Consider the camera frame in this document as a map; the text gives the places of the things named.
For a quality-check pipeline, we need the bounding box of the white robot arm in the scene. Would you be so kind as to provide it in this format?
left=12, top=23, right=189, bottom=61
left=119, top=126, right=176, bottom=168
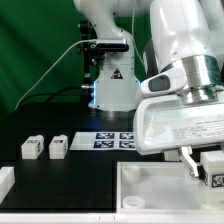
left=73, top=0, right=224, bottom=177

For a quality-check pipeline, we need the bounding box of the white fiducial tag sheet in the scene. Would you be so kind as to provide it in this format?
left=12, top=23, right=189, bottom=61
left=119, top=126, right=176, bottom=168
left=70, top=132, right=135, bottom=150

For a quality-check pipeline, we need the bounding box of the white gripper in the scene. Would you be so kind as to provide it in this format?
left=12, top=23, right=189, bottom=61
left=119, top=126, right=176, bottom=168
left=133, top=98, right=224, bottom=179

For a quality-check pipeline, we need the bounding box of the black base cable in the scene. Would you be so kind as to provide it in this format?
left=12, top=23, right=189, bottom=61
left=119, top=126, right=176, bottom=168
left=15, top=85, right=94, bottom=109

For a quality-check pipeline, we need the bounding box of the black camera on stand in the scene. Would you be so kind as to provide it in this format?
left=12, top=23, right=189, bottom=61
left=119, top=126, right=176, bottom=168
left=77, top=20, right=129, bottom=79

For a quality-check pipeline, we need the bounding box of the white camera cable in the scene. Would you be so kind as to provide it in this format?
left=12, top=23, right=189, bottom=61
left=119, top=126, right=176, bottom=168
left=14, top=39, right=98, bottom=111

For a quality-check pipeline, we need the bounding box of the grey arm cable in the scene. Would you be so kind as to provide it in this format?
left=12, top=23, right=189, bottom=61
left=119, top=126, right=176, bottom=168
left=130, top=0, right=148, bottom=69

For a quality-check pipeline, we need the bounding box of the white obstacle wall frame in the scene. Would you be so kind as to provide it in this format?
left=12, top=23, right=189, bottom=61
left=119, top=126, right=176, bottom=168
left=0, top=166, right=224, bottom=224

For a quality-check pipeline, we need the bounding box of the white square tabletop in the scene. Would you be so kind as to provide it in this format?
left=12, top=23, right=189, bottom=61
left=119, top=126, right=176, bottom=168
left=116, top=162, right=224, bottom=215

